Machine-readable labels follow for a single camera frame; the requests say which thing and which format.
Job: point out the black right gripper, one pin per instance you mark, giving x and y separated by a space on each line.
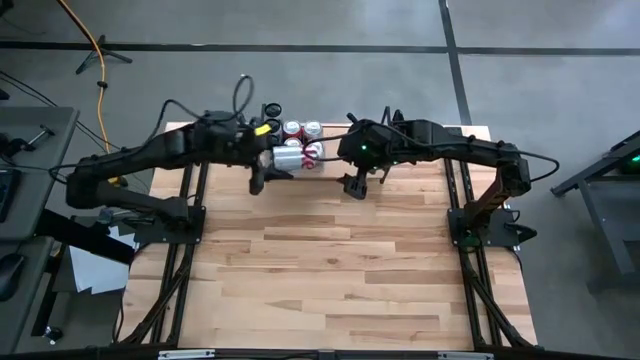
372 145

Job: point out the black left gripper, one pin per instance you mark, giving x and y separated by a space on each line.
232 140

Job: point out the silver Diet Coke can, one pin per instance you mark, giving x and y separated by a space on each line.
313 129
315 152
287 159

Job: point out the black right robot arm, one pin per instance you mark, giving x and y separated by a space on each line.
475 147

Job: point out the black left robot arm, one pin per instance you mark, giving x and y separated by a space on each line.
125 155

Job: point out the black clamp with grey knob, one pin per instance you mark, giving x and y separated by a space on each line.
107 216

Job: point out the black tripod stand base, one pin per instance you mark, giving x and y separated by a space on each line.
117 56

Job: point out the black desk leg beam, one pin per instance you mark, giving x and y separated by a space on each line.
75 235

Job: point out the white paper sheets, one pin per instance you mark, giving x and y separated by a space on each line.
95 275

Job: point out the grey desk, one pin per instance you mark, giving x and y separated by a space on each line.
30 310
45 190

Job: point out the black clamp tool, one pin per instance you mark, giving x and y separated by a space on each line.
12 145

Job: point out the black keyboard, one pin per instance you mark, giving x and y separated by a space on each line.
7 195

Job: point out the grey metal stand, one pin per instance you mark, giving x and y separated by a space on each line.
607 215

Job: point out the black caster wheel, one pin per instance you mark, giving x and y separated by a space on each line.
54 334

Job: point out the black computer mouse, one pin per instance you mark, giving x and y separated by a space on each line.
10 275

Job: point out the black arched frame hook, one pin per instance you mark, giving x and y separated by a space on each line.
396 114

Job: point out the black aluminium table frame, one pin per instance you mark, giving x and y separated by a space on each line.
202 187

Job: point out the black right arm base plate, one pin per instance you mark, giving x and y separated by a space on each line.
455 235

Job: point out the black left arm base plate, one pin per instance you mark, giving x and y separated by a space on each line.
150 232

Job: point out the silver metal bracket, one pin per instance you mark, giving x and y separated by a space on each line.
185 355
465 356

